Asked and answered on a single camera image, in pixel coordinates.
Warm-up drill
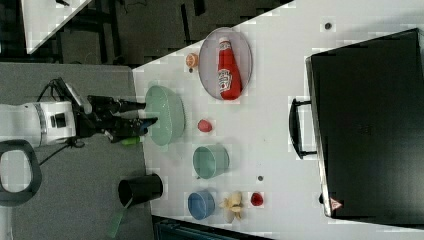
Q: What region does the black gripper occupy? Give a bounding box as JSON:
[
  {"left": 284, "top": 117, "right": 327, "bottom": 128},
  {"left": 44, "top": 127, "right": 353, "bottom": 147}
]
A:
[{"left": 76, "top": 95, "right": 158, "bottom": 143}]

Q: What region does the red plush ketchup bottle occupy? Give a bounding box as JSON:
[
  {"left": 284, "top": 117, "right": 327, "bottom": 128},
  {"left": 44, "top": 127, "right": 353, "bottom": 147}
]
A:
[{"left": 217, "top": 37, "right": 242, "bottom": 100}]

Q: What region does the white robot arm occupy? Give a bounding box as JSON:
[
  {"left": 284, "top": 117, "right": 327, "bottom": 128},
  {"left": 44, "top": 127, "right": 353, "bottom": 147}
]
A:
[{"left": 1, "top": 98, "right": 157, "bottom": 207}]

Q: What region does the grey round plate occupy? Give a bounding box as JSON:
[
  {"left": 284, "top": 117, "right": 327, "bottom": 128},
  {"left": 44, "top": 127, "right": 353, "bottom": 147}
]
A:
[{"left": 198, "top": 27, "right": 252, "bottom": 100}]

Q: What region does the green colander basket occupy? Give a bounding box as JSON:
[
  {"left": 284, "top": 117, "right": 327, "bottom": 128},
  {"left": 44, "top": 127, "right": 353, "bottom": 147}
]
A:
[{"left": 145, "top": 85, "right": 185, "bottom": 146}]

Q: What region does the black cylinder cup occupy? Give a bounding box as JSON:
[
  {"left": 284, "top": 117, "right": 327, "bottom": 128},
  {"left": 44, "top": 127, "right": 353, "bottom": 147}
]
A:
[{"left": 118, "top": 174, "right": 163, "bottom": 207}]

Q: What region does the large red strawberry toy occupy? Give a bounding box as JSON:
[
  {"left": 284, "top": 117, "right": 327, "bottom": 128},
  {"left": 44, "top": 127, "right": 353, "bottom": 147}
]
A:
[{"left": 197, "top": 119, "right": 212, "bottom": 133}]

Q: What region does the orange slice toy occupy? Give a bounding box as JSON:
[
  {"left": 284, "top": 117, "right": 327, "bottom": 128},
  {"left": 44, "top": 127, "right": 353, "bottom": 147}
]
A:
[{"left": 186, "top": 53, "right": 199, "bottom": 68}]

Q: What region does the green mug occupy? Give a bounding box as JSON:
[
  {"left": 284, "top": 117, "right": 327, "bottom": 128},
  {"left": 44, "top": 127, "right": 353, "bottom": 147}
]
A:
[{"left": 192, "top": 144, "right": 229, "bottom": 179}]

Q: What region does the green spatula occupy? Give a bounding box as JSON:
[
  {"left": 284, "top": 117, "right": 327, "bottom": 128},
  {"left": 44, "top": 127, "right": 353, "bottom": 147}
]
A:
[{"left": 107, "top": 199, "right": 133, "bottom": 239}]

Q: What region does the blue bowl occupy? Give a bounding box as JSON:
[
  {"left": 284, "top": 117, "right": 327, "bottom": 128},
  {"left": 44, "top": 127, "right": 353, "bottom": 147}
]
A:
[{"left": 187, "top": 190, "right": 215, "bottom": 220}]

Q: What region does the peeled banana toy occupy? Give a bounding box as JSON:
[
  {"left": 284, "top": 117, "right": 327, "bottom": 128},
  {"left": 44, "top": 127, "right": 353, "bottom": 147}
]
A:
[{"left": 219, "top": 191, "right": 243, "bottom": 223}]

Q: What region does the small dark strawberry toy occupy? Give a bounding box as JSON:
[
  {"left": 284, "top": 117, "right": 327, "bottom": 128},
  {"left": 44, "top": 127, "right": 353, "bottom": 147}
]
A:
[{"left": 250, "top": 192, "right": 264, "bottom": 206}]

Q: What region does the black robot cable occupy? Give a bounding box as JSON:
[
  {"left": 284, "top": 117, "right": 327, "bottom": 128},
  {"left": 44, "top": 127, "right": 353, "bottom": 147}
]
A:
[{"left": 35, "top": 77, "right": 84, "bottom": 167}]

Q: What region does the blue metal rail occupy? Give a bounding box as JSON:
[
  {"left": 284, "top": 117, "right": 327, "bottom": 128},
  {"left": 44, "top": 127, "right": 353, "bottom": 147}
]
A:
[{"left": 152, "top": 215, "right": 271, "bottom": 240}]

